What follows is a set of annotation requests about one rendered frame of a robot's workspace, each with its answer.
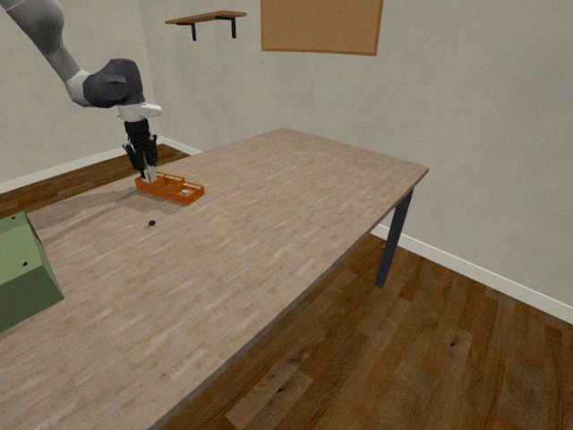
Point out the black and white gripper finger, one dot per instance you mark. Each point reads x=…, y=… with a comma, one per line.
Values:
x=136, y=158
x=151, y=147

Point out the orange three-bin rack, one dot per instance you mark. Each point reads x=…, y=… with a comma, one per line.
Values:
x=174, y=186

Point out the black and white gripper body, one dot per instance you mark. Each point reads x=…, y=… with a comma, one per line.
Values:
x=134, y=130

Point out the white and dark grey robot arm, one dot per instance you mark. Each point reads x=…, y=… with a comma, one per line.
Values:
x=119, y=80

